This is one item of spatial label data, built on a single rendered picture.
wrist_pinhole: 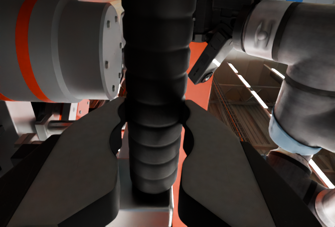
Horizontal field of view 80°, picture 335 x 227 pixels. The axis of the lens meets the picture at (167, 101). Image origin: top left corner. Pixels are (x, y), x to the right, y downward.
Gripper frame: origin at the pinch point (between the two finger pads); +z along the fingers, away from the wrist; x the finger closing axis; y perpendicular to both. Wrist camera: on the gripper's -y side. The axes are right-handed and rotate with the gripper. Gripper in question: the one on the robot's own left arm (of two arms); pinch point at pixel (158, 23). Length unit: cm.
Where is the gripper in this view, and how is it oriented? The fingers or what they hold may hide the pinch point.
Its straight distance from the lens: 45.3
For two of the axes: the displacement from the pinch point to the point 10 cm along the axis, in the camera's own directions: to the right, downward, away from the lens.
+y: 0.1, -8.6, -5.2
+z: -7.1, -3.7, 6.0
